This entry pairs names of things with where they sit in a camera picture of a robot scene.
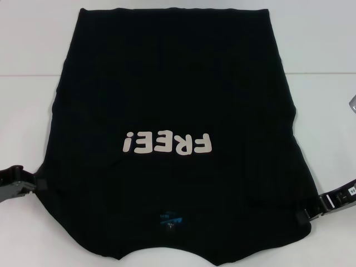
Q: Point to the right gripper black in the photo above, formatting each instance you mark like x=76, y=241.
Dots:
x=345, y=198

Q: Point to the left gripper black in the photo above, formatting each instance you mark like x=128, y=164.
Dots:
x=12, y=178

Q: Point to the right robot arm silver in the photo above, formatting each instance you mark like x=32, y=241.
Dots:
x=352, y=104

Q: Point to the black shirt with FREE print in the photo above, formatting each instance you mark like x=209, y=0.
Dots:
x=167, y=83

